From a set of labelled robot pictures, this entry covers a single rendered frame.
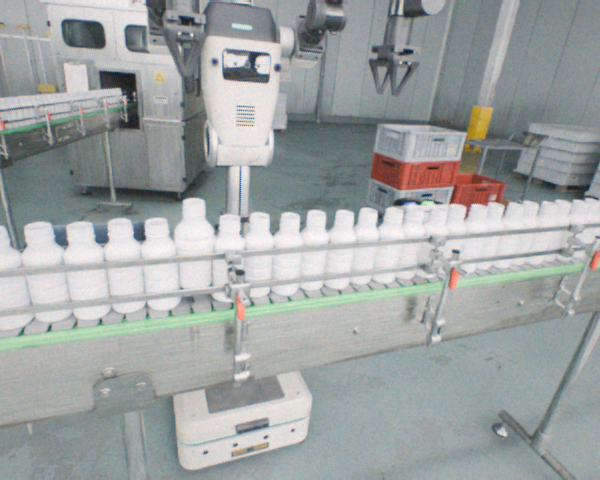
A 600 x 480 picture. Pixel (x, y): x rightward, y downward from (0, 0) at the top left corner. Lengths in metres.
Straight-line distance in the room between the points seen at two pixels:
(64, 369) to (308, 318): 0.44
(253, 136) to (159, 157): 3.20
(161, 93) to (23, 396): 3.74
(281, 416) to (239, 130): 1.05
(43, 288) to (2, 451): 1.34
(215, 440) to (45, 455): 0.68
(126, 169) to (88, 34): 1.31
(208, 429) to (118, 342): 0.85
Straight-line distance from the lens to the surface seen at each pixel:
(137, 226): 1.29
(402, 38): 0.93
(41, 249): 0.70
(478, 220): 0.98
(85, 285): 0.70
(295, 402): 1.60
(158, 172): 4.45
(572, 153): 7.70
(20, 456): 1.95
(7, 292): 0.73
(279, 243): 0.72
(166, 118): 4.32
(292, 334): 0.80
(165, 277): 0.69
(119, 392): 0.80
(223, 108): 1.23
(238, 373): 0.74
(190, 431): 1.53
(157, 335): 0.73
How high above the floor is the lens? 1.41
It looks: 24 degrees down
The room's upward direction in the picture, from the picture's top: 5 degrees clockwise
